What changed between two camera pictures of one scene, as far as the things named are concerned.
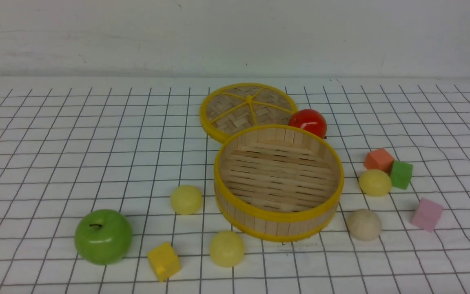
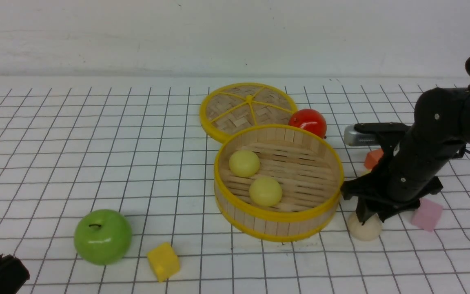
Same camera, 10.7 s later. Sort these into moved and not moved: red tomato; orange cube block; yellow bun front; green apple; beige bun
Moved: yellow bun front
Not moved: beige bun; green apple; red tomato; orange cube block
